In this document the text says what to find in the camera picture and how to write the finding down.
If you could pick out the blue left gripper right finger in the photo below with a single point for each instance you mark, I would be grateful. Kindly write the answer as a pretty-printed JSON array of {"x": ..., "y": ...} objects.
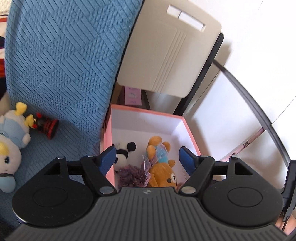
[{"x": 188, "y": 160}]

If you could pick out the pink storage box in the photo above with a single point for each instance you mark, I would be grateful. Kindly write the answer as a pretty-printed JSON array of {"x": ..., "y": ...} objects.
[{"x": 125, "y": 124}]

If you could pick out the panda plush toy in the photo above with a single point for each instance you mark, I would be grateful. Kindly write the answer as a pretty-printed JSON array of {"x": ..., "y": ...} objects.
[{"x": 122, "y": 152}]

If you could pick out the orange bear plush toy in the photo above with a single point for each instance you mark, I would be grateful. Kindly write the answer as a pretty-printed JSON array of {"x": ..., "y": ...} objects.
[{"x": 161, "y": 172}]

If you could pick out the blue textured bed cover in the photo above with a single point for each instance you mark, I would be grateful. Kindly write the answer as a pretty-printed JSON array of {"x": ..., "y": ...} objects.
[{"x": 62, "y": 58}]

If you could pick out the red black figurine toy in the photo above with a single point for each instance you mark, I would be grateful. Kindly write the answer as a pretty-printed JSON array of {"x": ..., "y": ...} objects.
[{"x": 45, "y": 125}]

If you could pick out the white blue penguin plush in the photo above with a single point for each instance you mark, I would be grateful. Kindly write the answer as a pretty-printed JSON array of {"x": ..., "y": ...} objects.
[{"x": 15, "y": 135}]

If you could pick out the pink paper card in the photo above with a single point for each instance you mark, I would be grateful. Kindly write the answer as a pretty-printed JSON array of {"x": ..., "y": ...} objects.
[{"x": 133, "y": 96}]

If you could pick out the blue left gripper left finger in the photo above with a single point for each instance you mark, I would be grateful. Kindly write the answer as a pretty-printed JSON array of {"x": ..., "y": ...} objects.
[{"x": 107, "y": 159}]

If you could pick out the black metal chair frame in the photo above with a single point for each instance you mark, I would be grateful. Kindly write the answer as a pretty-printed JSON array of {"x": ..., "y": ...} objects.
[{"x": 253, "y": 105}]

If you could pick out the purple floral fabric scrunchie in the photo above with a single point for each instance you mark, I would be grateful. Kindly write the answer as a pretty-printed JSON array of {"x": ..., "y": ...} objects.
[{"x": 134, "y": 176}]

